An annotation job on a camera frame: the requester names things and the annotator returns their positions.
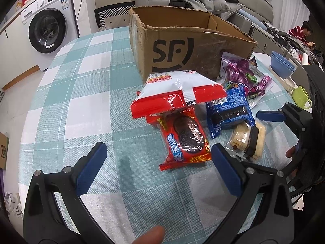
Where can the purple candy bag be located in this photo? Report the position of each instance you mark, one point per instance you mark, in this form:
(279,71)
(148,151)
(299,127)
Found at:
(235,71)

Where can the teal white checked tablecloth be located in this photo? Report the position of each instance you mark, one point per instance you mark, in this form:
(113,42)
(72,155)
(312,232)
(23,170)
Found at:
(83,98)

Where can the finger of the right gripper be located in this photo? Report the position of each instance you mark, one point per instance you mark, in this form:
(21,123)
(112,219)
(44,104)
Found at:
(271,116)

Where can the left hand fingertip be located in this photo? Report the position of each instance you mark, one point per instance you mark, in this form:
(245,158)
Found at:
(154,236)

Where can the grey drawer cabinet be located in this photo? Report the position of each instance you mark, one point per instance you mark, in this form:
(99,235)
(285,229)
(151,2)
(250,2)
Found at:
(266,45)

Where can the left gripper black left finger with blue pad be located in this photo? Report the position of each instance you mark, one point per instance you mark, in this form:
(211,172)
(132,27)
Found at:
(54,211)

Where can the person in red sweater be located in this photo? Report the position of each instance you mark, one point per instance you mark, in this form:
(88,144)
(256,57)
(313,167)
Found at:
(302,33)

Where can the white paper roll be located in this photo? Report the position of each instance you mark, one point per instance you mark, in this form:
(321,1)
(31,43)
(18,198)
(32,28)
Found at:
(305,59)

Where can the white front-load washing machine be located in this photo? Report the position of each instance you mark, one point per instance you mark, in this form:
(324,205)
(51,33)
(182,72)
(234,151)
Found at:
(49,25)

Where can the blue stacked bowls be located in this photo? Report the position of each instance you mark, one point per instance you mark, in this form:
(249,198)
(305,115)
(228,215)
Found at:
(282,67)

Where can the blue Oreo cookie packet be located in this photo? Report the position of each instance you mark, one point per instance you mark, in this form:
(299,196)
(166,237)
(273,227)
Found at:
(229,111)

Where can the black patterned chair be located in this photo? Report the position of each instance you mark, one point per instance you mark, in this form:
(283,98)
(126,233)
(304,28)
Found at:
(113,16)

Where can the right hand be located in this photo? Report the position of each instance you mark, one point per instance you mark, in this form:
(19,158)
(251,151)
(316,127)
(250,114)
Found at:
(289,154)

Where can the white plate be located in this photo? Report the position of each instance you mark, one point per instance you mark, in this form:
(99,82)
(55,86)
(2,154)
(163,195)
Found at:
(288,84)

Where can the red white snack bag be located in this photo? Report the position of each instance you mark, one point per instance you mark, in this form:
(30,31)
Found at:
(169,91)

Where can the red Oreo cookie packet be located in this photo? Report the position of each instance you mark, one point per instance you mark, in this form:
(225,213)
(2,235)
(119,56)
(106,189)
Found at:
(184,137)

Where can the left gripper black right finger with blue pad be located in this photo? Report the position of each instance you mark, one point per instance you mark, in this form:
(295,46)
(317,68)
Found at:
(262,212)

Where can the grey fabric sofa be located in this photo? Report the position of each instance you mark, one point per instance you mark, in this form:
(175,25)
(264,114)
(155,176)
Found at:
(241,13)

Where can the clear cake sandwich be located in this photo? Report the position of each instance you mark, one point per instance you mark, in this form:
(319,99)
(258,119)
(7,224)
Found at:
(246,142)

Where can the brown SF cardboard box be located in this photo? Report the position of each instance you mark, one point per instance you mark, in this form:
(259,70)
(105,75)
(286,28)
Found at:
(165,39)

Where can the green mug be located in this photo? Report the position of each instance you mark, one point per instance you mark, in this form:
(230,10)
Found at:
(301,98)

